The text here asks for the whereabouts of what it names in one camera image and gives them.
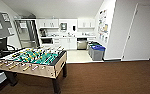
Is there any blue wall sign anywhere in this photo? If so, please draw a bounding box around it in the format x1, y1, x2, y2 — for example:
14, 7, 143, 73
99, 33, 104, 41

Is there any narrow white drawer unit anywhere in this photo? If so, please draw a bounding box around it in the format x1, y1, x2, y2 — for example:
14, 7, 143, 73
87, 36, 97, 44

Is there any grey wall bulletin board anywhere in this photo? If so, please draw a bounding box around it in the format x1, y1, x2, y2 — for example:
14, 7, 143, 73
0, 9, 16, 43

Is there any wide white drawer unit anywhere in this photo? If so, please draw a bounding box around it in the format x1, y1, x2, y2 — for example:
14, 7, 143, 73
40, 37, 62, 51

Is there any white door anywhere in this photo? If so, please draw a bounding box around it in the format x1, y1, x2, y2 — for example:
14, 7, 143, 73
121, 2, 150, 62

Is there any green foosball table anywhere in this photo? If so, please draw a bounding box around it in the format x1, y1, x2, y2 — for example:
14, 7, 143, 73
0, 45, 68, 94

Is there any stainless steel refrigerator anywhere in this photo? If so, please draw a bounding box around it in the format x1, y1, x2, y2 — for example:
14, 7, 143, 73
13, 18, 42, 50

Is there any white notice sheet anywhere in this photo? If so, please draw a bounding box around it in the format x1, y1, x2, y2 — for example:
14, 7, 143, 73
19, 21, 28, 29

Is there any grey bin blue lid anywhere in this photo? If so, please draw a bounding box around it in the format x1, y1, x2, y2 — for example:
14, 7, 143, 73
90, 44, 107, 62

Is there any black built-in microwave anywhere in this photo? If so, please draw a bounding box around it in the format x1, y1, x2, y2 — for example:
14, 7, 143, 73
40, 37, 54, 45

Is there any paper towel dispenser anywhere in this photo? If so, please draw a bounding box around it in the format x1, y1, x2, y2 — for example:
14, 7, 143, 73
59, 22, 68, 32

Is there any white cabinet panel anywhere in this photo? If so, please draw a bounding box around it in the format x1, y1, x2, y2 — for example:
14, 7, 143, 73
59, 37, 78, 51

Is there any green wall sign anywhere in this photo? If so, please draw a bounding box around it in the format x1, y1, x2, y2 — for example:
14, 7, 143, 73
102, 35, 107, 43

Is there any white wall cabinet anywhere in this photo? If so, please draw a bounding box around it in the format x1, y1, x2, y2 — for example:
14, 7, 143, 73
37, 18, 60, 29
77, 18, 98, 29

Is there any large printed wall poster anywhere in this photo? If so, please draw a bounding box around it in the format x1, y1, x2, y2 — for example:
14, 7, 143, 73
97, 8, 109, 34

